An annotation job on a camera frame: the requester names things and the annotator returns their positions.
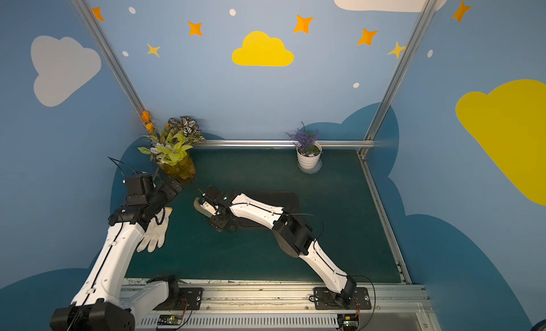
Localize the dark grey cutting board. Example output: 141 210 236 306
233 191 301 231

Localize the silver cleaver knife black handle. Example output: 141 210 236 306
193 198 217 219

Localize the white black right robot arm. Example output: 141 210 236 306
194 186 357 309

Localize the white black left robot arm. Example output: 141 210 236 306
49 173 182 330

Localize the left green circuit board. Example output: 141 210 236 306
157 315 183 327

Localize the green circuit board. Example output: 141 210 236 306
157 315 183 327
337 314 360 331

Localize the right green circuit board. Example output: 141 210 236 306
337 314 360 331

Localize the glass vase with artificial plants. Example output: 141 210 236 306
138 110 206 183

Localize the white work glove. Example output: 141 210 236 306
136 207 173 253

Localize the white pot purple plant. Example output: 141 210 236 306
287 123 323 174

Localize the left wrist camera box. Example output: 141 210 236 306
124 172 154 197

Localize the aluminium back frame rail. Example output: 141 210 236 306
194 140 375 149

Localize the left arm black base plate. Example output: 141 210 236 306
155 288 203 311

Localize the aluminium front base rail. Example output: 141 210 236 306
120 278 441 330

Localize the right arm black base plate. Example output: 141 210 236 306
308 287 373 311

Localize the right aluminium frame post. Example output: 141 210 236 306
358 0 439 160

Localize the aluminium frame post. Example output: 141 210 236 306
358 0 439 160
70 0 146 116

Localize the left aluminium frame post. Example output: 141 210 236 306
70 0 146 116

